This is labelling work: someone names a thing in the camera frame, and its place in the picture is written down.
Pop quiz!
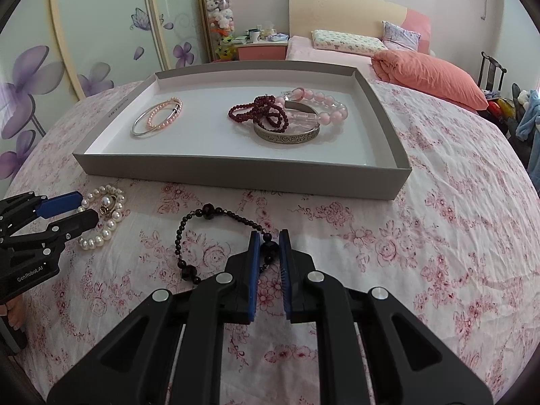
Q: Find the large pink bead bracelet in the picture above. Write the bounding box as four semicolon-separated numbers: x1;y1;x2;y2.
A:
273;86;351;128

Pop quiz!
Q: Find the wide silver cuff bangle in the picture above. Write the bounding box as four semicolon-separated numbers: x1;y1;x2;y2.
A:
252;101;320;144

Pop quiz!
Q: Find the person's left hand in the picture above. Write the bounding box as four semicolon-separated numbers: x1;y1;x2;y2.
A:
0;294;26;330

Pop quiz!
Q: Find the floral sliding wardrobe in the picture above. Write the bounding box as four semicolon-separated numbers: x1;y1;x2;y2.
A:
1;0;208;188

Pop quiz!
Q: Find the pink bed mattress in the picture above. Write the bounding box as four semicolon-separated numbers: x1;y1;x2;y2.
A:
286;36;380;81

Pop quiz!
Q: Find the pink beige nightstand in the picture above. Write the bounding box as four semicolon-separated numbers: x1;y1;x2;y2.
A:
236;43;288;60

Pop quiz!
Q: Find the dark red bead bracelet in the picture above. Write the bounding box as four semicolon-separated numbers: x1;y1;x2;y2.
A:
227;94;290;132

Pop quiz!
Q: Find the beige pink headboard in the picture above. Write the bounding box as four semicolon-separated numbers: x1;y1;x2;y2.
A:
288;0;431;54

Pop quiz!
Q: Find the black bead bracelet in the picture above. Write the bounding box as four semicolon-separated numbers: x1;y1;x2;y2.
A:
174;202;282;286

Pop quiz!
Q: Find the thin silver bangle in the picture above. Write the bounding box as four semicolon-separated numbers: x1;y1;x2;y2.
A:
130;97;183;138

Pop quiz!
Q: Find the folded salmon quilt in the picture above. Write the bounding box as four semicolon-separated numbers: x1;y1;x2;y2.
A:
371;50;488;112

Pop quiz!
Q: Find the white pearl bracelet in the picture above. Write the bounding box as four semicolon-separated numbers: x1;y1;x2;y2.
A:
76;184;127;251

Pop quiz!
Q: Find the purple patterned pillow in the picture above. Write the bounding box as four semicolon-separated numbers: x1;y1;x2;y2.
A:
382;21;421;51

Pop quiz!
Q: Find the pink floral bedsheet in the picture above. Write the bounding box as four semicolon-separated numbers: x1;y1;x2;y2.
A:
7;82;539;404

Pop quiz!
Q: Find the grey cardboard tray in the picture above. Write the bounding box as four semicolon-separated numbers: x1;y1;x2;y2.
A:
73;60;412;200

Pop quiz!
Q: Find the clear plush toy tube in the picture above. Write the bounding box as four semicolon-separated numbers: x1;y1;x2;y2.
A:
204;0;235;61

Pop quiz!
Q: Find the small pink pearl bracelet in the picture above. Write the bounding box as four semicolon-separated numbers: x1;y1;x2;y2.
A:
145;97;184;132

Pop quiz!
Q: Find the white mug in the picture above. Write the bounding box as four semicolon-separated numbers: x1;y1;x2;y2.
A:
248;29;261;43

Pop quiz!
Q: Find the dark wooden chair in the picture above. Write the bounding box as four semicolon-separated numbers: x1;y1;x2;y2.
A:
477;51;507;91

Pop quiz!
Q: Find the floral white pillow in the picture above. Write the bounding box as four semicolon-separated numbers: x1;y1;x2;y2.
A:
311;29;387;57

